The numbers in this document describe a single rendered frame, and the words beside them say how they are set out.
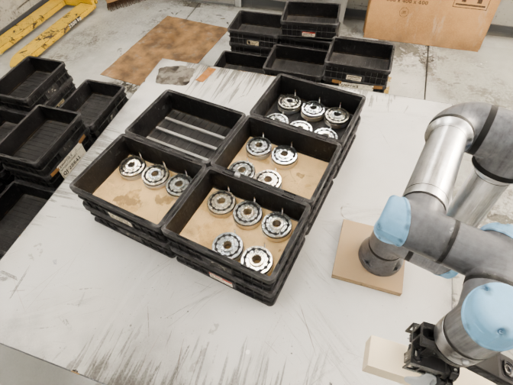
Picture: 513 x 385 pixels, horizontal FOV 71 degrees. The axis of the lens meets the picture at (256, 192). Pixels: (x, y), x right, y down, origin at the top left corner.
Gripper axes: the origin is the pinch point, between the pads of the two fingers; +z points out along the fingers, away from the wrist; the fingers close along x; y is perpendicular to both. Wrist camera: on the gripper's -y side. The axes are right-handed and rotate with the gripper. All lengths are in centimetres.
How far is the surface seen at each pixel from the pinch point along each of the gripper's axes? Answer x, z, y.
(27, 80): -120, 60, 239
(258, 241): -32, 26, 47
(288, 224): -39, 23, 39
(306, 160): -71, 26, 40
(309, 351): -5.9, 38.8, 22.7
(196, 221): -33, 26, 70
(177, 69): -129, 38, 127
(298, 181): -60, 26, 40
